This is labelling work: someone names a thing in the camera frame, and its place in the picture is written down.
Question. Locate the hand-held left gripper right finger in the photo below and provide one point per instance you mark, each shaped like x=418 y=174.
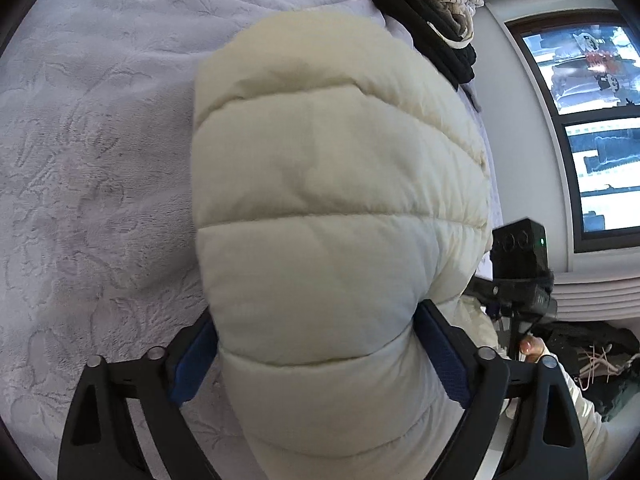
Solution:
x=445 y=355

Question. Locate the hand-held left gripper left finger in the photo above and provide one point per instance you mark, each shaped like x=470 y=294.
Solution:
x=192 y=360

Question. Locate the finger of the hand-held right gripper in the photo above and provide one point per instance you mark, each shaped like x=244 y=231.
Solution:
x=482 y=291

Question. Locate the cream quilted puffer coat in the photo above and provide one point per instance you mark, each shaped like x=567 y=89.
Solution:
x=325 y=210

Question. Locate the person's right forearm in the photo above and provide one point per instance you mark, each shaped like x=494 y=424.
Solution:
x=585 y=420

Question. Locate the pale pink clothes hangers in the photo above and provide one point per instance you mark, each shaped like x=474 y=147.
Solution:
x=597 y=360

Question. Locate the person's right hand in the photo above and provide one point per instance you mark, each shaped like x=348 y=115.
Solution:
x=532 y=350

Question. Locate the dark framed window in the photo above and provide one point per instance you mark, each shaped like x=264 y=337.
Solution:
x=600 y=160

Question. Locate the dark cloth pile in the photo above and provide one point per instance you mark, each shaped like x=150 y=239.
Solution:
x=620 y=400

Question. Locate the black garment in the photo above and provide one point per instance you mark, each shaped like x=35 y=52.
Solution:
x=425 y=25

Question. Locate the lavender embossed blanket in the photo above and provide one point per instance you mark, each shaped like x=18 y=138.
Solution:
x=100 y=110

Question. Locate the white ribbed wall panel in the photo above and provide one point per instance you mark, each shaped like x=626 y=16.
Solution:
x=600 y=295

